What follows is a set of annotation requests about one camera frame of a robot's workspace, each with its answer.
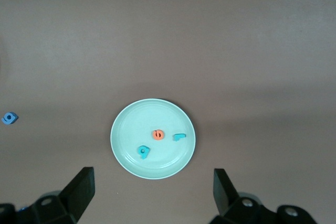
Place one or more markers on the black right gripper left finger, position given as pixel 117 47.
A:
pixel 84 190

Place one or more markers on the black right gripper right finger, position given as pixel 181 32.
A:
pixel 223 195

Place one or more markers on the teal letter r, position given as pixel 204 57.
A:
pixel 179 136

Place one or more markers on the teal letter b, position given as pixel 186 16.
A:
pixel 146 151

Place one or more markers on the orange letter o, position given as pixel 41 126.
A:
pixel 155 136

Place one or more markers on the mint green plate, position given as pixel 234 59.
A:
pixel 157 163

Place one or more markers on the blue digit six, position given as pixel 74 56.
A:
pixel 13 119

